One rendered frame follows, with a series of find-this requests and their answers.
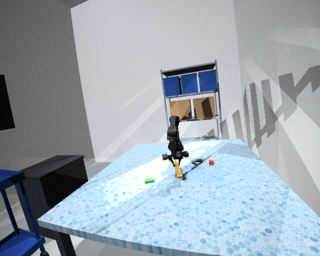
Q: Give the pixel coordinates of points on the orange bar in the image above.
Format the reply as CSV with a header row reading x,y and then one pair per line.
x,y
177,169

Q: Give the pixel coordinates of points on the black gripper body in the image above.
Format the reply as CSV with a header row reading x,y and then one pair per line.
x,y
166,156

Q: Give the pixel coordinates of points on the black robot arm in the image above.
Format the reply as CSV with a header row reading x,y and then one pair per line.
x,y
175,142

